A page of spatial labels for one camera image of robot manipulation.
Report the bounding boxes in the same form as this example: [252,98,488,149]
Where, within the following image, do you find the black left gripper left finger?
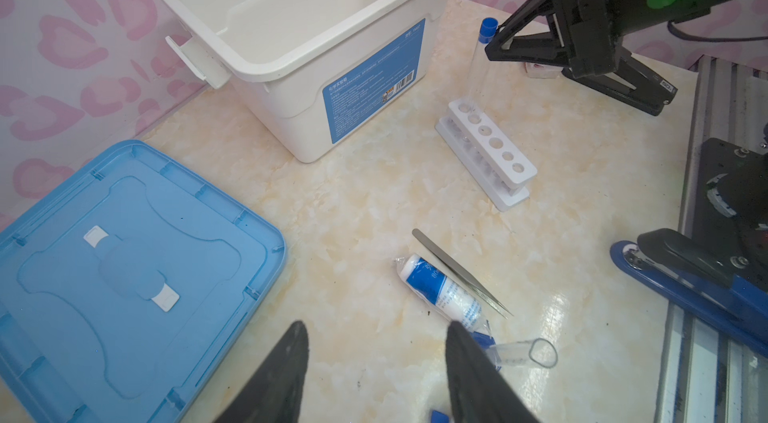
[216,320,309,422]

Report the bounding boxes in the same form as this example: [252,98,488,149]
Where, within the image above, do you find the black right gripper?
[485,0,622,78]

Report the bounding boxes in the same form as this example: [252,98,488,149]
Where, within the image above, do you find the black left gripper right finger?
[445,321,538,423]

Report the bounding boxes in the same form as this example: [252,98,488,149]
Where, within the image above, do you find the blue base small vial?
[471,332,559,369]

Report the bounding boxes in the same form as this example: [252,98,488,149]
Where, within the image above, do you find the white blue wrapped roll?
[395,253,487,332]

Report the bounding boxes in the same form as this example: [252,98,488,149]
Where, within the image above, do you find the metal tweezers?
[412,228,512,318]

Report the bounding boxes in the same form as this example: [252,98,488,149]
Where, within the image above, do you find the white test tube rack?
[435,99,538,212]

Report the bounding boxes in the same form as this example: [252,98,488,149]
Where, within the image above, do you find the blue plastic box lid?
[1,140,286,422]

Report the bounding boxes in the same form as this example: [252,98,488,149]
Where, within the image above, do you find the white plastic storage box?
[162,0,447,163]

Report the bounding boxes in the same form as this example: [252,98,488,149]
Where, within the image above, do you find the blue black stapler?
[609,228,767,357]

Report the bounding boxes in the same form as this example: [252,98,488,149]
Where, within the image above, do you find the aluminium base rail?
[655,56,767,422]

